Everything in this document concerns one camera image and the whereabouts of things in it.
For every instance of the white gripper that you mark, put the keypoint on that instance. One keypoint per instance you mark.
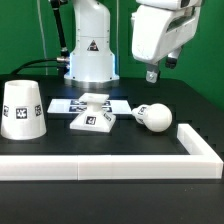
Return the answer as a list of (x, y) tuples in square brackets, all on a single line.
[(160, 28)]

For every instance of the white lamp bulb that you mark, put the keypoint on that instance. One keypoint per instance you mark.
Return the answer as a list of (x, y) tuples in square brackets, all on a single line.
[(156, 117)]

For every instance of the white lamp base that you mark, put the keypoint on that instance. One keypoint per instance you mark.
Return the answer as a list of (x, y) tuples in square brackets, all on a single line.
[(94, 117)]

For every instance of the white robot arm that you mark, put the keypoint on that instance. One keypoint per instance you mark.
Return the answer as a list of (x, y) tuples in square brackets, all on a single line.
[(92, 63)]

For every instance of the white lamp shade cone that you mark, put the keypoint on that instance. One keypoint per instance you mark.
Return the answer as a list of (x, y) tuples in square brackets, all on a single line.
[(22, 112)]

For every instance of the white L-shaped fence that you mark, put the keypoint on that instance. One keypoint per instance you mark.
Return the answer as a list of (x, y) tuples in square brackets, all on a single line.
[(201, 162)]

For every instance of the white marker tag sheet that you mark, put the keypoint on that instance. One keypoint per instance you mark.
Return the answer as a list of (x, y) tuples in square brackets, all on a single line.
[(65, 106)]

